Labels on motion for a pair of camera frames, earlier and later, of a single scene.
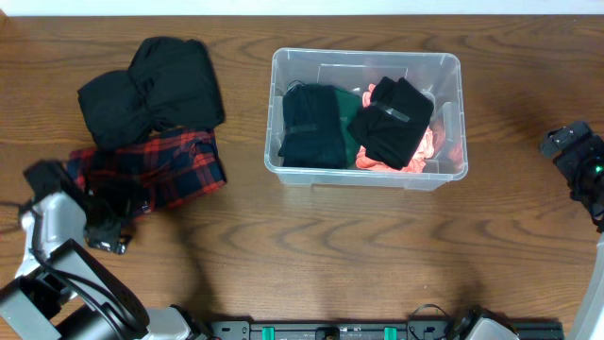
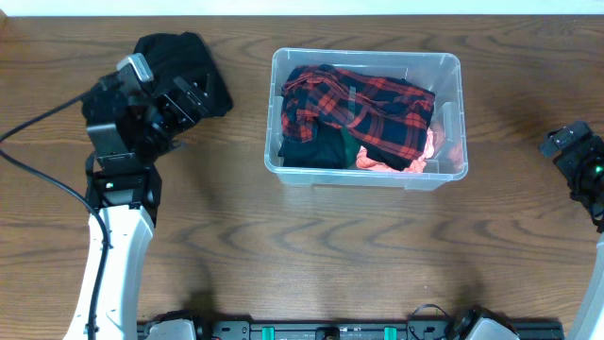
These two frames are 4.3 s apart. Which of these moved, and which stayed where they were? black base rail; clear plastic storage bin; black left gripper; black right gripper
Moved: black left gripper
Stayed: clear plastic storage bin; black right gripper; black base rail
